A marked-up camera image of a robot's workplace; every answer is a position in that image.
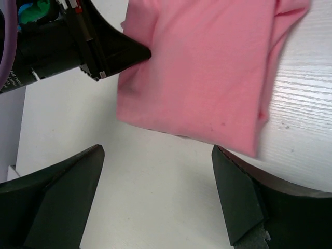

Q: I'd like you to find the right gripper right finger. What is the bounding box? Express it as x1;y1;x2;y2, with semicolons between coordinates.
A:
212;146;331;248

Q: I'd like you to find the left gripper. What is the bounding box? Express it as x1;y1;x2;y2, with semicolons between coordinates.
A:
1;1;151;93

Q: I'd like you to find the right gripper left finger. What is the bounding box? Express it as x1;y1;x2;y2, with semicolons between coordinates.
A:
1;145;105;249

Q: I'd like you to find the pink t-shirt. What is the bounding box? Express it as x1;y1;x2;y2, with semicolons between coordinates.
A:
117;1;311;157

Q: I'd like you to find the green folded t-shirt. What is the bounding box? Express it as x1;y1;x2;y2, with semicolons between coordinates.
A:
18;0;50;24

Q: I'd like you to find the blue folded t-shirt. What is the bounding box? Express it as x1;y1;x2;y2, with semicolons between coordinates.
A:
18;2;33;15

